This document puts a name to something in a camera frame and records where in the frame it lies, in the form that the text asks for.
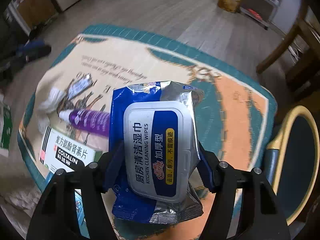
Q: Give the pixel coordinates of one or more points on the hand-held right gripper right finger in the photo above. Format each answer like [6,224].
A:
[207,177]

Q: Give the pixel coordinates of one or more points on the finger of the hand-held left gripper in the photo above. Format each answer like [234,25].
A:
[33,51]

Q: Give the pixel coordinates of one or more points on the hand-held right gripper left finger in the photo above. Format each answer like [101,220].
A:
[110,165]

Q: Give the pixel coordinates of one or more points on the blue wet wipes pack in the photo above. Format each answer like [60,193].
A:
[155,142]

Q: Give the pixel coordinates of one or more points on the teal bin with cream rim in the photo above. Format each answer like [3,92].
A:
[300,167]

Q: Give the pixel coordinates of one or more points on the wooden side cabinet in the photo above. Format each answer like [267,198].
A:
[35,7]

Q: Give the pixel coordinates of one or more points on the white medicine box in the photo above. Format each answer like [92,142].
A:
[67,150]

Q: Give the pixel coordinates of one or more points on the purple tube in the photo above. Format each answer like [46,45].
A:
[90,121]

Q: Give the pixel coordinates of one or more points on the crumpled white tissue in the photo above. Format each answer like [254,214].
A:
[53,100]

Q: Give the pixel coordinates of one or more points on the green white carton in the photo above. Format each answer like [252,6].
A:
[5,130]

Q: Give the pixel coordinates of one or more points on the wooden chair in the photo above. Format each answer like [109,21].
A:
[280,52]

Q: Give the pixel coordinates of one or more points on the grey trolley cart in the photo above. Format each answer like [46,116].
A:
[260,5]

